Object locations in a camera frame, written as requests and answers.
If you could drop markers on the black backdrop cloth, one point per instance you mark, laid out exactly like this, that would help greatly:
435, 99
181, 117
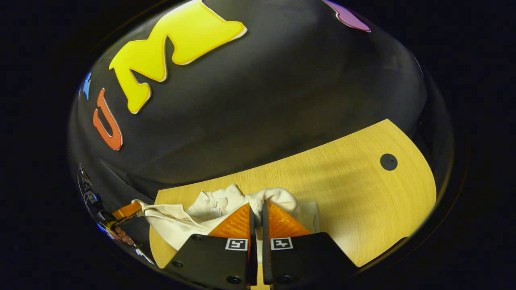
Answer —
262, 100

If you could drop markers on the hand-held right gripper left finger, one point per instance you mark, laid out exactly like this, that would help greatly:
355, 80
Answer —
252, 262

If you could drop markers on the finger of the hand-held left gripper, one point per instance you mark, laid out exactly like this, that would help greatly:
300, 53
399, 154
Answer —
128, 210

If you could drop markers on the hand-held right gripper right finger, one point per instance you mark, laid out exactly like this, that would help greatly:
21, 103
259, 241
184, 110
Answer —
266, 262

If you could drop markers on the cream white sweatshirt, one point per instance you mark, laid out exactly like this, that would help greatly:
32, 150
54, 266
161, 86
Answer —
177, 225

